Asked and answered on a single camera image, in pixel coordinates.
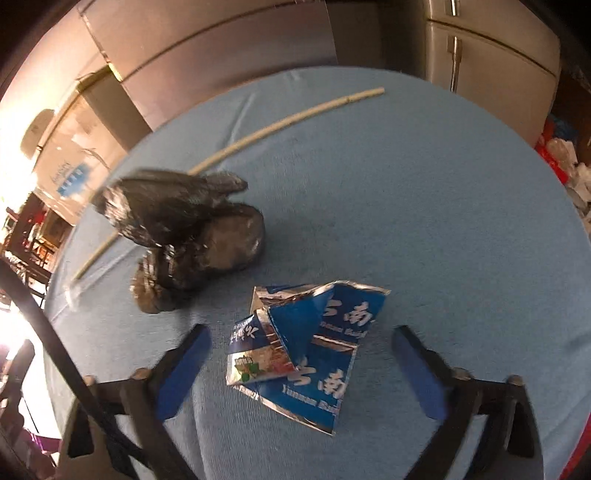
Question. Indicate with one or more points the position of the torn blue foil packet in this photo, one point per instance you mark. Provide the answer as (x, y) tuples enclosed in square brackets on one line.
[(323, 323)]

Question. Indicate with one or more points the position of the white plastic bags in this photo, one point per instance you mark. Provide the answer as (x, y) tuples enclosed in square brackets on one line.
[(577, 170)]

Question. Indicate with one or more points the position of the black plastic bag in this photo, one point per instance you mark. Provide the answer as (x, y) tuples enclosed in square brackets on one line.
[(184, 240)]

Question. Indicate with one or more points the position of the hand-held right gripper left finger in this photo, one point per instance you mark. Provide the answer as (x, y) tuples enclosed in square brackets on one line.
[(182, 374)]

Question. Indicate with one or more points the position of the table with blue cloth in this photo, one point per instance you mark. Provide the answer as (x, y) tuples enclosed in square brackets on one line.
[(392, 207)]

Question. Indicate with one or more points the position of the white appliance box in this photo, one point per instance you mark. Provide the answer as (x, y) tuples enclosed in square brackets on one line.
[(74, 147)]

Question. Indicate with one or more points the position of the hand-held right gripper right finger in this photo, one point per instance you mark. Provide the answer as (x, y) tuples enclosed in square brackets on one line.
[(422, 376)]

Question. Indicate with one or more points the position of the grey multi-door refrigerator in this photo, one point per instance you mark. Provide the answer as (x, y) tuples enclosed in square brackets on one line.
[(231, 37)]

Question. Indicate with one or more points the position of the silver refrigerator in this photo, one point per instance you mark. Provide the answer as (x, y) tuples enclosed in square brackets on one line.
[(498, 46)]

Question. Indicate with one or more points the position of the dark metal rack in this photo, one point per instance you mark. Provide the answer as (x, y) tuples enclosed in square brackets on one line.
[(27, 249)]

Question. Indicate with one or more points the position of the thin wooden stick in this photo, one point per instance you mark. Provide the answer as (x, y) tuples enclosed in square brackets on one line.
[(277, 125)]

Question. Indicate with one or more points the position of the red plastic bag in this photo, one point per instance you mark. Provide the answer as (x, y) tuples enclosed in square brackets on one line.
[(547, 152)]

